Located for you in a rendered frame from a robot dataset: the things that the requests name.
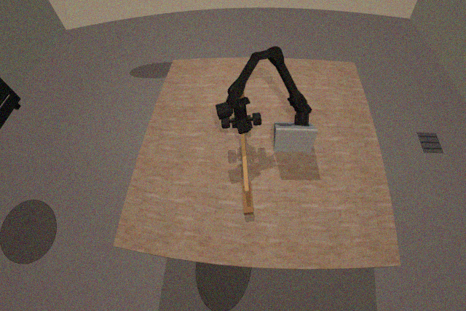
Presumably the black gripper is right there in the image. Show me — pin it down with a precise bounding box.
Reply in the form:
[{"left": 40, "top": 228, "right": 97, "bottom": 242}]
[{"left": 221, "top": 110, "right": 261, "bottom": 129}]

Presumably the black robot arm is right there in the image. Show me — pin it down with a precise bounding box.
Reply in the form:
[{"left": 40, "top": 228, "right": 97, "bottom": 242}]
[{"left": 216, "top": 47, "right": 312, "bottom": 134}]

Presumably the long wooden rail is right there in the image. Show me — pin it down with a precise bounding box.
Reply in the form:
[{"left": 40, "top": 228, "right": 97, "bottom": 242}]
[{"left": 241, "top": 133, "right": 250, "bottom": 196}]

